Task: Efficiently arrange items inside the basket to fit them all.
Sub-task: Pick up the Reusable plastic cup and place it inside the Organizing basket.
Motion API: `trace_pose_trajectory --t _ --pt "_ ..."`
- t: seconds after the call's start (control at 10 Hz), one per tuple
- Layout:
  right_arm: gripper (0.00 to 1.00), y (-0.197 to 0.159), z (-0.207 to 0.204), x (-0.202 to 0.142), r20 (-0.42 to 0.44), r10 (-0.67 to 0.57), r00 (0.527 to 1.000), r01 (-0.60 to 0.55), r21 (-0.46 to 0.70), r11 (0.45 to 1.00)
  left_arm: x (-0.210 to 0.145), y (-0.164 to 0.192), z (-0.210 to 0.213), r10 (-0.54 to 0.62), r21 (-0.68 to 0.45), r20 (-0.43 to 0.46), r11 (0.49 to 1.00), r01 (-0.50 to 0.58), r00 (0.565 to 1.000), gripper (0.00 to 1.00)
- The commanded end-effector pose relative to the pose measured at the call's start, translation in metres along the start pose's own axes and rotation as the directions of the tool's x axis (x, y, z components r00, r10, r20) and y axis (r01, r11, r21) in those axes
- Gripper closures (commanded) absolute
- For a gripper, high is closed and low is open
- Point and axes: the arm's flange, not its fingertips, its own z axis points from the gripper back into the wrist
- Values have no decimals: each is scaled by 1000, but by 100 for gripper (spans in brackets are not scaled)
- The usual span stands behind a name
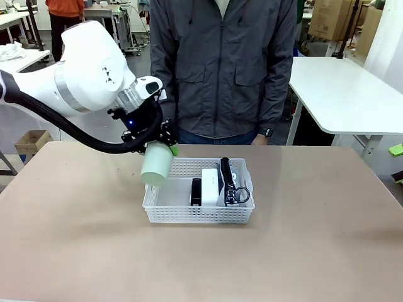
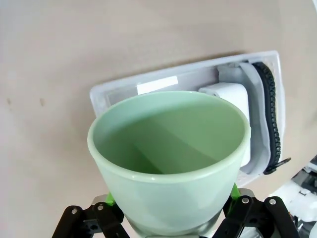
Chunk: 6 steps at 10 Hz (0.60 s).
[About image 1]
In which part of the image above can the white rectangular box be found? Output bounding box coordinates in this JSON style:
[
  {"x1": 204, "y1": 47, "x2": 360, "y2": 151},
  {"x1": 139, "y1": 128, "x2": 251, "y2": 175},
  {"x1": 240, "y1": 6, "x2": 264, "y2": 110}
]
[{"x1": 201, "y1": 168, "x2": 220, "y2": 208}]

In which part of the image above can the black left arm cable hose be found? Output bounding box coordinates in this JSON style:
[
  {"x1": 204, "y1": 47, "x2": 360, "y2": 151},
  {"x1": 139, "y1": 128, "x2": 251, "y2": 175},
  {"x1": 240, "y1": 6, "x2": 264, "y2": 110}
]
[{"x1": 0, "y1": 70, "x2": 168, "y2": 155}]

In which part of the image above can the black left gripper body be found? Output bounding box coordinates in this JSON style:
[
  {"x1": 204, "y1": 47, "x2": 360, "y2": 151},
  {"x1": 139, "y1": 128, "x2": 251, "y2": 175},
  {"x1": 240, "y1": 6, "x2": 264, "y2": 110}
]
[{"x1": 120, "y1": 105, "x2": 165, "y2": 146}]

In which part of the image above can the crumpled white cloth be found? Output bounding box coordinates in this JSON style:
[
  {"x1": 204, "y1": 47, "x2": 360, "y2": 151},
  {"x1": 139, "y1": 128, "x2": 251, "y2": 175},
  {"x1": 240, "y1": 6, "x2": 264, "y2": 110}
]
[{"x1": 0, "y1": 42, "x2": 28, "y2": 62}]

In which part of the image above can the black frame strut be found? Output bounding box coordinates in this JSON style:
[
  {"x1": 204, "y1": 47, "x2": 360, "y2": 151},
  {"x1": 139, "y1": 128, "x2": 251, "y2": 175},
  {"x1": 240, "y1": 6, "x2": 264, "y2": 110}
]
[{"x1": 0, "y1": 150, "x2": 20, "y2": 177}]

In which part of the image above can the black stapler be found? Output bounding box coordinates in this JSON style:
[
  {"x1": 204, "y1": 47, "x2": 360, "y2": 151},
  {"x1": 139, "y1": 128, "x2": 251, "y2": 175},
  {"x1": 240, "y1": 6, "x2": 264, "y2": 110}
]
[{"x1": 189, "y1": 177, "x2": 203, "y2": 208}]

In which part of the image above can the tall brown cardboard box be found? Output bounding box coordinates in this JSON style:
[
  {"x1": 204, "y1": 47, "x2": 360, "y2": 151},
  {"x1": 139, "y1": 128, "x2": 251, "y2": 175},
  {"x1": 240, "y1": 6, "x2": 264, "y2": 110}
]
[{"x1": 356, "y1": 5, "x2": 383, "y2": 58}]

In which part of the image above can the white framed workshop desk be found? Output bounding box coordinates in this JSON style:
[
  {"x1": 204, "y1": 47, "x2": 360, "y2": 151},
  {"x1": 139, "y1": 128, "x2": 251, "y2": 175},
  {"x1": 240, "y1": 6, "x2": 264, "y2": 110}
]
[{"x1": 82, "y1": 2, "x2": 150, "y2": 58}]

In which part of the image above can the green garment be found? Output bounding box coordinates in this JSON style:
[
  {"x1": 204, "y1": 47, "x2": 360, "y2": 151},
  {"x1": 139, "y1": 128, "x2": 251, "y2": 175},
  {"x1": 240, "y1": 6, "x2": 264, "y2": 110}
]
[{"x1": 295, "y1": 0, "x2": 306, "y2": 23}]

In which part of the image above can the large brown cardboard box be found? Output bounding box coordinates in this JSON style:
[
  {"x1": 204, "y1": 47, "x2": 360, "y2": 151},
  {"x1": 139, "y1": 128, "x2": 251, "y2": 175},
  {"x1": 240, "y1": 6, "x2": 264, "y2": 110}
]
[{"x1": 307, "y1": 0, "x2": 363, "y2": 42}]

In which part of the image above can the person in grey jacket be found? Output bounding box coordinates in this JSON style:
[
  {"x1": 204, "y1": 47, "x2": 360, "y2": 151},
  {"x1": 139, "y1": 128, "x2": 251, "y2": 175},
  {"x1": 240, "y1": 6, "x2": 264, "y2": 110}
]
[{"x1": 149, "y1": 0, "x2": 298, "y2": 146}]

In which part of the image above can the pale green plastic cup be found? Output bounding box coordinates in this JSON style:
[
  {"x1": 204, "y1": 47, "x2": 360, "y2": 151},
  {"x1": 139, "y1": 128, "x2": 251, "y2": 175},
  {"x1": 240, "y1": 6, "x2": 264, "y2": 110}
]
[{"x1": 139, "y1": 141, "x2": 176, "y2": 186}]

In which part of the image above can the white table with cloth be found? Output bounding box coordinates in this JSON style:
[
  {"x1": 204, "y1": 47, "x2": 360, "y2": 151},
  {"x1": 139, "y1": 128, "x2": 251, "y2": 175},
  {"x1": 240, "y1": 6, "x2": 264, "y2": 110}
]
[{"x1": 0, "y1": 48, "x2": 52, "y2": 74}]

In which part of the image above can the large white table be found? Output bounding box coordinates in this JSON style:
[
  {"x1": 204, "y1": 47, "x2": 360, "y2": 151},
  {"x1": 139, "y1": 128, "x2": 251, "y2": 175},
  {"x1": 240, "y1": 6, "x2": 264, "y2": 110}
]
[{"x1": 287, "y1": 56, "x2": 403, "y2": 162}]

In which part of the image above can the black stand pole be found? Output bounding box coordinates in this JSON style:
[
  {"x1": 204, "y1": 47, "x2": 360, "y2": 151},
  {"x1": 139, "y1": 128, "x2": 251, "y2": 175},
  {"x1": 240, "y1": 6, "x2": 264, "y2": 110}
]
[{"x1": 336, "y1": 0, "x2": 361, "y2": 60}]

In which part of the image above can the person in orange top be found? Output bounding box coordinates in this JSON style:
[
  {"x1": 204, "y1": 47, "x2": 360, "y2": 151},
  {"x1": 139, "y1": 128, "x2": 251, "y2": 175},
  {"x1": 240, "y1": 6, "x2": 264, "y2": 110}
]
[{"x1": 45, "y1": 0, "x2": 86, "y2": 62}]

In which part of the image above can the small open cardboard box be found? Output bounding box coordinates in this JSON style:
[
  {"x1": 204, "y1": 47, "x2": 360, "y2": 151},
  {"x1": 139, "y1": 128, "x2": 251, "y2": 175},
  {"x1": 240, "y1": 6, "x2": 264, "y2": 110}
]
[{"x1": 14, "y1": 130, "x2": 53, "y2": 155}]

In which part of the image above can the white perforated plastic basket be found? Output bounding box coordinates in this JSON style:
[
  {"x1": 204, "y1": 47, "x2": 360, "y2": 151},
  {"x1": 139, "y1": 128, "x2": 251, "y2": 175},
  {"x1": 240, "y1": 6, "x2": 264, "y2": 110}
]
[{"x1": 142, "y1": 157, "x2": 256, "y2": 225}]

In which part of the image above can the white upright panel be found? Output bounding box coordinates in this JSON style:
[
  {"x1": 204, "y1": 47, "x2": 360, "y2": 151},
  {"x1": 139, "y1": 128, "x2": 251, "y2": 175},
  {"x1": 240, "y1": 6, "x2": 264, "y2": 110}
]
[{"x1": 364, "y1": 0, "x2": 403, "y2": 75}]

